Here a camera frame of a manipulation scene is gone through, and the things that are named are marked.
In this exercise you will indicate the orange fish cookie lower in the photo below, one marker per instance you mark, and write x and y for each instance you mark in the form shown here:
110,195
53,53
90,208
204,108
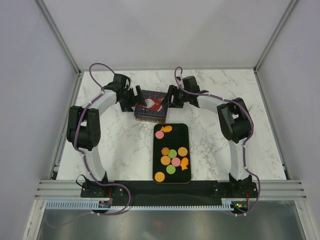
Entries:
184,163

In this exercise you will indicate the pink sandwich cookie top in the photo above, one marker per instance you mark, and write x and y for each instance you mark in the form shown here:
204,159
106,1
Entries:
159,134

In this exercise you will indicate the green sandwich cookie lower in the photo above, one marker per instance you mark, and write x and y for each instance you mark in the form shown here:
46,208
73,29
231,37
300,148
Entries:
171,169

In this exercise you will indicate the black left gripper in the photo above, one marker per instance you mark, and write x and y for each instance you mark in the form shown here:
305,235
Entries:
127,107

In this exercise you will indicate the orange dotted biscuit right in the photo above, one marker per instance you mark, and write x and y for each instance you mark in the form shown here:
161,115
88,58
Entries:
182,151

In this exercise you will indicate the aluminium front rail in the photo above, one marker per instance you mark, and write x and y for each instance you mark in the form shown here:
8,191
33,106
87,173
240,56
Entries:
270,190

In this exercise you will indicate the orange swirl cookie left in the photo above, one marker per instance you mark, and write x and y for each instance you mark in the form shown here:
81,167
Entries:
165,151

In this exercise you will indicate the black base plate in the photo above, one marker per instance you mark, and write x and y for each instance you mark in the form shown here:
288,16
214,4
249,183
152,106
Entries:
142,192

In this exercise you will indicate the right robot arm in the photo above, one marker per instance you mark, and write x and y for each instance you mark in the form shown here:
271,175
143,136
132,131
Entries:
234,119

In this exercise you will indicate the black rectangular tray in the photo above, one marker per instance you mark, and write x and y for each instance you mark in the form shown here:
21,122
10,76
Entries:
178,137

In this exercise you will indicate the square cookie tin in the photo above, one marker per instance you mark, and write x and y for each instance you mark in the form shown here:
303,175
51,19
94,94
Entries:
150,118

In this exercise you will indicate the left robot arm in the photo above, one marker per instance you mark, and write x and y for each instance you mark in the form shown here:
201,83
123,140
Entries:
84,125

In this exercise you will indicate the green sandwich cookie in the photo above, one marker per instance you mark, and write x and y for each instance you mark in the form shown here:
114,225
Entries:
171,169
172,154

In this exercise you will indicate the orange fish cookie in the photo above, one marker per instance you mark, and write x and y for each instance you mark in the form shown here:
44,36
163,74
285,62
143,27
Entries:
166,129
184,163

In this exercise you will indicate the aluminium frame left post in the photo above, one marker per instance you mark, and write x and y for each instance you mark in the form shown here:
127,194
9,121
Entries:
57,34

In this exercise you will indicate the pink sandwich cookie lower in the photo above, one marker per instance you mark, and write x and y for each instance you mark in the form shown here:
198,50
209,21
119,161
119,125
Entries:
175,161

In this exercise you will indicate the pink sandwich cookie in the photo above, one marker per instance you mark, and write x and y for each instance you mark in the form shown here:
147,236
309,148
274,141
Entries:
175,161
159,134

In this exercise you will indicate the green sandwich cookie upper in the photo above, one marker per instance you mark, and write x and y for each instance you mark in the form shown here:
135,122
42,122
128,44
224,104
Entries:
172,154

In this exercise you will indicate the aluminium frame post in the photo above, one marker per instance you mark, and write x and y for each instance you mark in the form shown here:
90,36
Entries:
57,34
279,27

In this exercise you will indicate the orange dotted biscuit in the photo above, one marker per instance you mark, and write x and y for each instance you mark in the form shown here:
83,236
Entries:
182,151
165,160
159,177

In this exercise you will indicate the gold tin lid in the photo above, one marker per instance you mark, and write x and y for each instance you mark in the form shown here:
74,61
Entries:
154,108

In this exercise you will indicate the orange dotted biscuit middle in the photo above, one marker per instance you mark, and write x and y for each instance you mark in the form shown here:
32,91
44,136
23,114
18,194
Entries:
165,160

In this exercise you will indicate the aluminium frame right post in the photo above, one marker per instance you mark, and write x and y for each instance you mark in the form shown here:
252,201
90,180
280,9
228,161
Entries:
279,27

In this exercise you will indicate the white slotted cable duct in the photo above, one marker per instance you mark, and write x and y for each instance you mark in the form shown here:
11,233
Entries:
96,205

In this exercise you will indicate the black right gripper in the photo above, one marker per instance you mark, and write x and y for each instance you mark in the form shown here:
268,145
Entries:
173,90

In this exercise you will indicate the orange dotted biscuit bottom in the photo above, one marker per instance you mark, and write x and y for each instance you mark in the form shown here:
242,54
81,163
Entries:
159,177

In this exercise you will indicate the orange fish cookie top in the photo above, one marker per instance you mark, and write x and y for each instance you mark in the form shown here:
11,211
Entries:
166,129

